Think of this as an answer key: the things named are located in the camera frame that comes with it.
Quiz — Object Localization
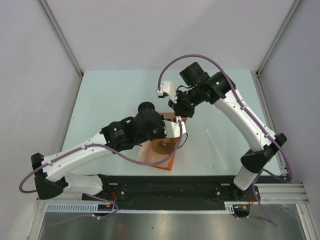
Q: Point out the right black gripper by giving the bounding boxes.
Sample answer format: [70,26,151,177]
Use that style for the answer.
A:
[168,86,202,119]

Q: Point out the brown pulp cup carrier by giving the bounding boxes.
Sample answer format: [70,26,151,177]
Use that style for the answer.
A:
[151,137,179,155]

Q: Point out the orange paper bag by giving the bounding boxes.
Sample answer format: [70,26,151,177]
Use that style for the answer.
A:
[137,112,179,171]

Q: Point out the black plastic cup lid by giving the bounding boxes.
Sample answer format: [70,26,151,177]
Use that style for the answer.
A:
[138,101,155,113]

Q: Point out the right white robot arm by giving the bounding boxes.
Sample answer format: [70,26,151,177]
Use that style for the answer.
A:
[170,62,287,201]

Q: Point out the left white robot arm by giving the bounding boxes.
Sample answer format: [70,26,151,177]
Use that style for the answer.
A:
[31,102,166,200]

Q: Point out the white wrapped straw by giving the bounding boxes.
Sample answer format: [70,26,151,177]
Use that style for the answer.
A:
[205,128,227,171]

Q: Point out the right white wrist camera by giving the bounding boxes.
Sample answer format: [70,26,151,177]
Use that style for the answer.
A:
[157,81,178,104]

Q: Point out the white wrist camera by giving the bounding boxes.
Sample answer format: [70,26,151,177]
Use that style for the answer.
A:
[164,116,187,138]
[157,81,178,104]

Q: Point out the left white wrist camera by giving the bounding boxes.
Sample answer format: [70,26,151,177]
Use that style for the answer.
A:
[164,116,187,138]

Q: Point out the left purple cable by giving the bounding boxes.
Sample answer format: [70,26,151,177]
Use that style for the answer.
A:
[19,117,185,227]

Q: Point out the purple cable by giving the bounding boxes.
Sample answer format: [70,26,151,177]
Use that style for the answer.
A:
[19,117,185,227]
[156,54,295,228]

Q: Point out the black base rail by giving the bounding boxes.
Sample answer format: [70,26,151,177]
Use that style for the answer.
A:
[82,174,292,211]

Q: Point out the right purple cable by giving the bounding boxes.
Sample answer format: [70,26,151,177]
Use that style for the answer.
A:
[156,54,295,228]

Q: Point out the right aluminium frame post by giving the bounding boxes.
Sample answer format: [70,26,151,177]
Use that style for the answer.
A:
[255,0,304,78]

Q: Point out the aluminium frame post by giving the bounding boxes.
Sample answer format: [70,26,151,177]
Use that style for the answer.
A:
[36,0,84,79]
[255,0,304,78]

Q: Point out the white slotted cable duct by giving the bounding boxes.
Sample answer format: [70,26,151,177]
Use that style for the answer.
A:
[46,202,235,214]

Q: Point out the left aluminium frame post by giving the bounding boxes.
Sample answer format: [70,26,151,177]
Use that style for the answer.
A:
[36,0,84,79]

